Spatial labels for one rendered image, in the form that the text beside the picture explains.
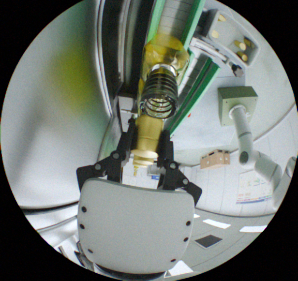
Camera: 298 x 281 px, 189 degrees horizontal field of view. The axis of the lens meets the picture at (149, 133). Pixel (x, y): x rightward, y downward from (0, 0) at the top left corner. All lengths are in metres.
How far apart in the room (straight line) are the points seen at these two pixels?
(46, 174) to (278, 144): 3.79
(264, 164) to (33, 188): 0.56
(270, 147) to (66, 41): 3.83
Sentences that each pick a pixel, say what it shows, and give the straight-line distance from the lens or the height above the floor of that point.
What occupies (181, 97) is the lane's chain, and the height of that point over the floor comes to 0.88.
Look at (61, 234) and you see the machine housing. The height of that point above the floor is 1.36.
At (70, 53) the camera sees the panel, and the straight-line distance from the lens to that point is 0.16.
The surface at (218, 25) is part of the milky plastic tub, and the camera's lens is 0.47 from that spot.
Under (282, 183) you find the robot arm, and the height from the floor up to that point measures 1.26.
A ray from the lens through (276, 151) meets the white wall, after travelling 3.66.
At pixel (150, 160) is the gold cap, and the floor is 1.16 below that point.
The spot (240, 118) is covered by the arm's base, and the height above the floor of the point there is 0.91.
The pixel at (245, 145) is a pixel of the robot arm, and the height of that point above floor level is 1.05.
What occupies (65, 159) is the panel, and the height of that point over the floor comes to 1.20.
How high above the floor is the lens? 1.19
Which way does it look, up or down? 26 degrees down
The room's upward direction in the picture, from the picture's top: 171 degrees counter-clockwise
